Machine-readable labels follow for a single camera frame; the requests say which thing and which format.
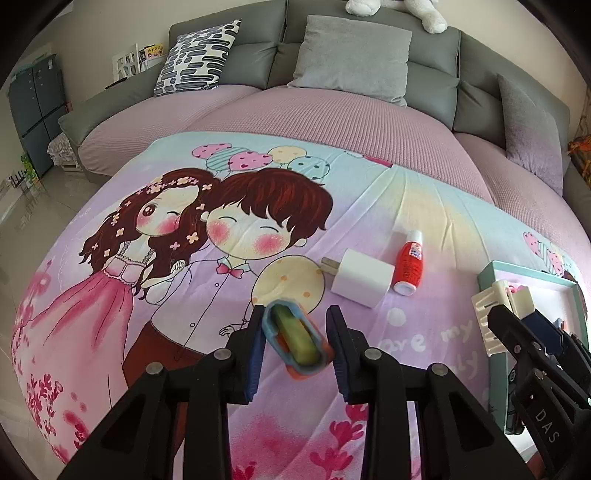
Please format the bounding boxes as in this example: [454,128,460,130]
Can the husky plush toy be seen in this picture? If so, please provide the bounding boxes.
[345,0,448,34]

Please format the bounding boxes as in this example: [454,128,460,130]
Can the pink sofa seat cover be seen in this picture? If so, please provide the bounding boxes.
[79,85,590,263]

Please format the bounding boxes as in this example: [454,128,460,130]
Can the purple grey cushion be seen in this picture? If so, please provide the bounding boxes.
[497,75,564,196]

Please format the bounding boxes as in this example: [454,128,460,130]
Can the grey sofa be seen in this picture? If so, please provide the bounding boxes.
[57,0,591,218]

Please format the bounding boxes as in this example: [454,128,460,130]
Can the white hair claw clip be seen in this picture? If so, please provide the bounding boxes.
[471,280,536,357]

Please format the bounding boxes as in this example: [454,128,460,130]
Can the cartoon couple table cloth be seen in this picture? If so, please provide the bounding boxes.
[11,132,590,462]

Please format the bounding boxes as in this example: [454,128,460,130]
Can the dark blue cabinet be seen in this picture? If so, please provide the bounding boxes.
[8,54,68,178]

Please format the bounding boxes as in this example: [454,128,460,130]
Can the pink wristband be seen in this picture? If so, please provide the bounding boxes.
[506,285,531,301]

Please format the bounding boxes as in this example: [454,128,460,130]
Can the teal white tray box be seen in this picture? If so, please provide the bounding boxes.
[472,260,590,435]

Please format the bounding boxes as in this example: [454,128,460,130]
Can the books beside sofa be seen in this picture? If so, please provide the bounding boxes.
[112,44,165,82]

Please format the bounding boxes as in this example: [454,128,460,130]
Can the red glue bottle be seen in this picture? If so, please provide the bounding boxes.
[393,230,424,296]

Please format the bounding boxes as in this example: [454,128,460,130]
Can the orange decorative item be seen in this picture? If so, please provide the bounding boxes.
[568,135,591,175]

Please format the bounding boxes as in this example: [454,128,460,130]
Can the patterned black white cushion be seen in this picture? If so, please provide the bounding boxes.
[153,20,242,97]

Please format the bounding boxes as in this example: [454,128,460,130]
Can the white charger adapter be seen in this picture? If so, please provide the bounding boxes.
[321,249,394,309]

